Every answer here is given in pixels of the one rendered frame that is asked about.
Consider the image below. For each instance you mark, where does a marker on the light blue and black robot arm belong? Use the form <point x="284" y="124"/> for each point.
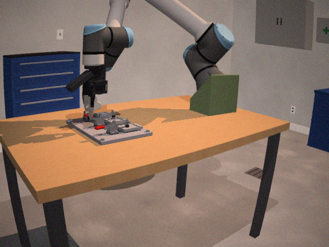
<point x="107" y="41"/>

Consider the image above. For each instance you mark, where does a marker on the toggle clamp with red handle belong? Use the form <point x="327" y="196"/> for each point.
<point x="112" y="129"/>

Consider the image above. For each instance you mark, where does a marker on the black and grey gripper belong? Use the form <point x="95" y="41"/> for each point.
<point x="96" y="85"/>

